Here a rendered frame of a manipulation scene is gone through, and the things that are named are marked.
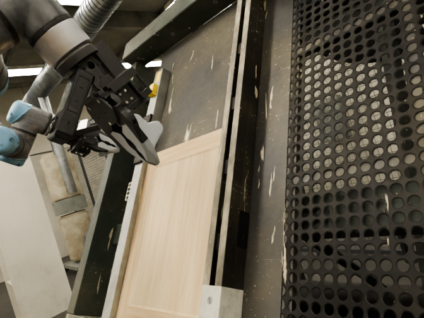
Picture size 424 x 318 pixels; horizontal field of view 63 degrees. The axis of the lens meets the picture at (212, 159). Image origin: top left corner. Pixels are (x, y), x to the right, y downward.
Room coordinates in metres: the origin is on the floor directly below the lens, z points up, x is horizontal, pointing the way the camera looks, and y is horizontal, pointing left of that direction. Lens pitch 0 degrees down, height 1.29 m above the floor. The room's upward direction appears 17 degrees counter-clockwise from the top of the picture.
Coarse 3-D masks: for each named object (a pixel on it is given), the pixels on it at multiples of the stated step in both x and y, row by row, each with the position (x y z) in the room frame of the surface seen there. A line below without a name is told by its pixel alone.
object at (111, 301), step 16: (160, 80) 1.39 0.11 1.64; (160, 96) 1.37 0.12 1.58; (160, 112) 1.35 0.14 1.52; (144, 176) 1.24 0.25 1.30; (128, 208) 1.20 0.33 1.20; (128, 224) 1.17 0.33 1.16; (128, 240) 1.15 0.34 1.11; (128, 256) 1.13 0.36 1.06; (112, 272) 1.13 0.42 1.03; (112, 288) 1.09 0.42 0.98; (112, 304) 1.06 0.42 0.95
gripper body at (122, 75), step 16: (96, 48) 0.54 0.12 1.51; (64, 64) 0.51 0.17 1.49; (80, 64) 0.53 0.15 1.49; (96, 64) 0.54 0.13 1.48; (112, 64) 0.56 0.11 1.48; (96, 80) 0.54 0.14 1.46; (112, 80) 0.56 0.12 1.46; (128, 80) 0.55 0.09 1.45; (96, 96) 0.53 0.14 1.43; (112, 96) 0.53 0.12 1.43; (128, 96) 0.56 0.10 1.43; (144, 96) 0.56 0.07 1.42; (96, 112) 0.55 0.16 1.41; (112, 112) 0.53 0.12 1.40; (112, 128) 0.57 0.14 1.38
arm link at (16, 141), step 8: (0, 128) 0.90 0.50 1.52; (8, 128) 0.93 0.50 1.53; (0, 136) 0.90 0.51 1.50; (8, 136) 0.90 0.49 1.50; (16, 136) 0.94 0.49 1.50; (0, 144) 0.90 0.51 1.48; (8, 144) 0.90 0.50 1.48; (16, 144) 0.94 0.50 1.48; (24, 144) 1.01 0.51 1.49; (0, 152) 0.90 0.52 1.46; (8, 152) 0.93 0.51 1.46; (16, 152) 0.98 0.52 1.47
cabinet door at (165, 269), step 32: (160, 160) 1.20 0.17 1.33; (192, 160) 1.06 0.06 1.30; (160, 192) 1.13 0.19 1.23; (192, 192) 1.01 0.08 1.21; (160, 224) 1.07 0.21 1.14; (192, 224) 0.95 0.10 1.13; (160, 256) 1.01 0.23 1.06; (192, 256) 0.91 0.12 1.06; (128, 288) 1.07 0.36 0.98; (160, 288) 0.96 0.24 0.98; (192, 288) 0.86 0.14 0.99
